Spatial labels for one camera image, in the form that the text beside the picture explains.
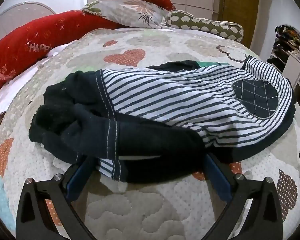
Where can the floral pillow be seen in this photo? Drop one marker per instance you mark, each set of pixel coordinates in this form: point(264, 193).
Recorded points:
point(130, 11)

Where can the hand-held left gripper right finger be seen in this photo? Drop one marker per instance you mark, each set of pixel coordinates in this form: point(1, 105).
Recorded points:
point(218, 180)

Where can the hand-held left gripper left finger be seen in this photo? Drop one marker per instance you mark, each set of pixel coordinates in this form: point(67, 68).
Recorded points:
point(77, 180)

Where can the green patterned bolster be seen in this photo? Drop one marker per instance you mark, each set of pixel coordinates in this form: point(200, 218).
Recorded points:
point(202, 23)

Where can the navy striped pants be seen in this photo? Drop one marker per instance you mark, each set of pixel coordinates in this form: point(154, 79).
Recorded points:
point(177, 97)

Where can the white bed sheet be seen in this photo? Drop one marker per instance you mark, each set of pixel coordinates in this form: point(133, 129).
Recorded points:
point(5, 97)

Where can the white rounded headboard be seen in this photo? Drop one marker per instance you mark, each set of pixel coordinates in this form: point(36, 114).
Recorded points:
point(20, 12)

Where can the wooden door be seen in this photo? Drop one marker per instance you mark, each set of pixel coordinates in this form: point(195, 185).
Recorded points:
point(240, 0)

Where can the heart pattern quilt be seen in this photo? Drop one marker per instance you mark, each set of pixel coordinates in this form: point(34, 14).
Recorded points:
point(140, 205)

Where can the cluttered shelf unit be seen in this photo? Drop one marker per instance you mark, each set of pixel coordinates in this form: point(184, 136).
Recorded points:
point(293, 62)

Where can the long red pillow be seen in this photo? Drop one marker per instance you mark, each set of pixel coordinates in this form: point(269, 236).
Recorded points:
point(27, 40)

